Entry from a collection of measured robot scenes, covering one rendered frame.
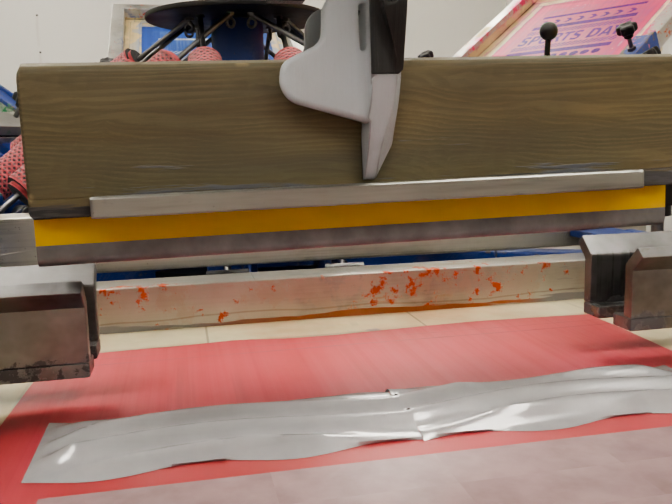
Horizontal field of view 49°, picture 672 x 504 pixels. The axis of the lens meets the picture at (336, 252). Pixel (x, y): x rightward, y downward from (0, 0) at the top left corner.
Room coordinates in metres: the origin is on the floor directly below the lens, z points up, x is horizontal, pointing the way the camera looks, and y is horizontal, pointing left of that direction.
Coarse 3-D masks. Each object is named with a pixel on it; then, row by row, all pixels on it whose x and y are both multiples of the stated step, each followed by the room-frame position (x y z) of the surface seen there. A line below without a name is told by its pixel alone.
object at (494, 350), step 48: (384, 336) 0.52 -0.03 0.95; (432, 336) 0.52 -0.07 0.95; (480, 336) 0.51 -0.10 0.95; (528, 336) 0.51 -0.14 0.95; (576, 336) 0.51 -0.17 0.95; (624, 336) 0.50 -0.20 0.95; (384, 384) 0.41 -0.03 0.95; (432, 384) 0.41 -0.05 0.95; (480, 432) 0.34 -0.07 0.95; (528, 432) 0.34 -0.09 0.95; (576, 432) 0.34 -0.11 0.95; (624, 432) 0.33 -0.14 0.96; (480, 480) 0.29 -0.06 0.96; (528, 480) 0.29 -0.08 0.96; (576, 480) 0.29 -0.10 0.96; (624, 480) 0.28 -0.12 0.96
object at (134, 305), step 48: (96, 288) 0.55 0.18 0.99; (144, 288) 0.55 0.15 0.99; (192, 288) 0.56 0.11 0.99; (240, 288) 0.57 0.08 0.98; (288, 288) 0.57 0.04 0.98; (336, 288) 0.58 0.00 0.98; (384, 288) 0.59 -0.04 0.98; (432, 288) 0.60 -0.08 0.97; (480, 288) 0.61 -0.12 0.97; (528, 288) 0.62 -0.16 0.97; (576, 288) 0.63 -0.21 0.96
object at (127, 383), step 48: (336, 336) 0.52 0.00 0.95; (48, 384) 0.43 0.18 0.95; (96, 384) 0.43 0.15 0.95; (144, 384) 0.42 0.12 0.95; (192, 384) 0.42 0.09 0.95; (240, 384) 0.42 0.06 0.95; (288, 384) 0.42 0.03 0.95; (336, 384) 0.41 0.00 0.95; (0, 432) 0.35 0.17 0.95; (0, 480) 0.30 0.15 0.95; (144, 480) 0.30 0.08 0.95; (192, 480) 0.29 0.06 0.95; (240, 480) 0.29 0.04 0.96; (288, 480) 0.29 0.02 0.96; (336, 480) 0.29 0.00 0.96; (384, 480) 0.29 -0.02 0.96; (432, 480) 0.29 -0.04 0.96
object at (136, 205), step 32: (192, 192) 0.36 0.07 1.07; (224, 192) 0.36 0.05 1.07; (256, 192) 0.36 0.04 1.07; (288, 192) 0.37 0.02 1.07; (320, 192) 0.37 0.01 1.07; (352, 192) 0.37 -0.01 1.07; (384, 192) 0.38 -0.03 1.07; (416, 192) 0.38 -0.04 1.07; (448, 192) 0.38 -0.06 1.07; (480, 192) 0.39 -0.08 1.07; (512, 192) 0.39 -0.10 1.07; (544, 192) 0.40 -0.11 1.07
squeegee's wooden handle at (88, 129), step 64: (64, 64) 0.36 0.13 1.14; (128, 64) 0.37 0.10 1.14; (192, 64) 0.37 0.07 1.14; (256, 64) 0.38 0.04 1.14; (448, 64) 0.40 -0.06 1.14; (512, 64) 0.41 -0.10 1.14; (576, 64) 0.42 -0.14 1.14; (640, 64) 0.42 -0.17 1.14; (64, 128) 0.36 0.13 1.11; (128, 128) 0.36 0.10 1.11; (192, 128) 0.37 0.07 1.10; (256, 128) 0.38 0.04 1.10; (320, 128) 0.38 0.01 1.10; (448, 128) 0.40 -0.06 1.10; (512, 128) 0.41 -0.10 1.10; (576, 128) 0.41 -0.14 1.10; (640, 128) 0.42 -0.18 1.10; (64, 192) 0.36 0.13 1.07; (128, 192) 0.36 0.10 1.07
